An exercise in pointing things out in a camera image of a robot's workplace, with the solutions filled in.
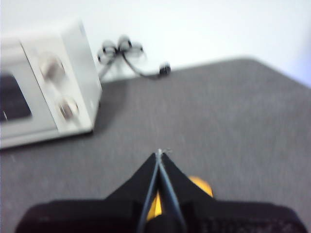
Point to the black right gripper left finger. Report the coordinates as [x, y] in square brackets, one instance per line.
[102, 216]

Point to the white toaster oven body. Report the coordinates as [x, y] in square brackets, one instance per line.
[77, 60]

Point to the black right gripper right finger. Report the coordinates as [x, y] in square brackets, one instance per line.
[218, 216]

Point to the round oven temperature knob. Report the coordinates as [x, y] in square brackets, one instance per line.
[52, 69]

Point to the round oven timer knob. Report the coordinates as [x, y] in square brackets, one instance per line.
[68, 108]

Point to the yellow food item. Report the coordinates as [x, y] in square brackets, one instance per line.
[201, 185]

